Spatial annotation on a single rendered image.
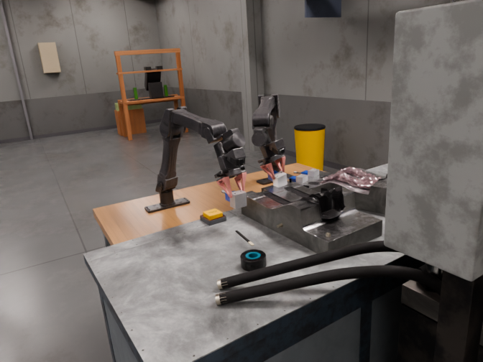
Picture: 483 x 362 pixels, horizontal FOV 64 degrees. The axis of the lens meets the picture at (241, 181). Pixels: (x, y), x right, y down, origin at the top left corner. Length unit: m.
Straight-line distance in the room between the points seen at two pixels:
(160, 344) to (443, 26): 0.83
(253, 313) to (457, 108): 0.67
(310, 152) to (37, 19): 7.22
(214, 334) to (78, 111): 9.35
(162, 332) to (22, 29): 9.37
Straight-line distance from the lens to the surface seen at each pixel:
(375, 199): 1.61
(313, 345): 1.20
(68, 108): 10.09
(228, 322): 1.01
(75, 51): 10.12
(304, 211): 1.30
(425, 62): 0.65
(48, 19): 10.13
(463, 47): 0.62
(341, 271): 1.04
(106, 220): 1.75
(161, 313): 1.08
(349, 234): 1.30
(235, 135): 1.35
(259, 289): 1.04
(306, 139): 4.66
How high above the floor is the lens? 1.41
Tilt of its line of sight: 17 degrees down
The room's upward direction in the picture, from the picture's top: 4 degrees counter-clockwise
